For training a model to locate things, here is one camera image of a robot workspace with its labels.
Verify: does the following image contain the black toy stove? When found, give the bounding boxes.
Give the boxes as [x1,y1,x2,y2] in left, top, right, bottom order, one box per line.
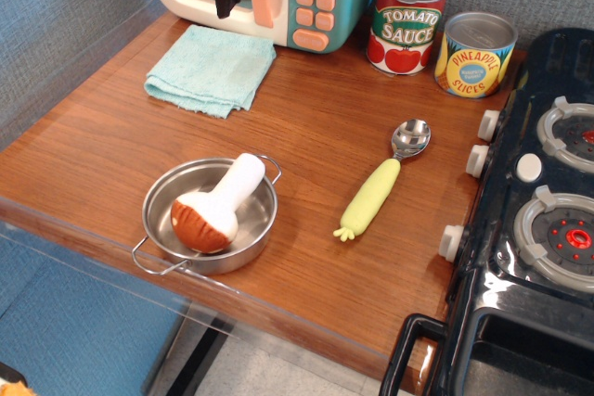
[381,28,593,395]

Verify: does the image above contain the pineapple slices can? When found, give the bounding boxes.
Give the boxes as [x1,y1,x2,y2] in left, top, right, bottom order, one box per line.
[434,11,518,98]

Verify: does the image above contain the tomato sauce can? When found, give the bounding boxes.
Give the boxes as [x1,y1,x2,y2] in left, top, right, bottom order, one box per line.
[367,0,446,75]

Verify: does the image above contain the small steel pan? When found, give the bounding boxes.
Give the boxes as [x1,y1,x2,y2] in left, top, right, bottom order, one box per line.
[132,153,282,275]

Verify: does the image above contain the plush brown white mushroom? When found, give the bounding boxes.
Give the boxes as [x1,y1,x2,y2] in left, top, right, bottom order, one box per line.
[171,153,265,254]

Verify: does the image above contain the light blue folded towel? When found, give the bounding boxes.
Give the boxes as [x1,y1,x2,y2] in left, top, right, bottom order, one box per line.
[144,25,276,119]

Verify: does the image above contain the spoon with yellow-green handle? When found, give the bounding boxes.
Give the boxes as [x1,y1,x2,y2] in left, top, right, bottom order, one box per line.
[333,119,432,242]

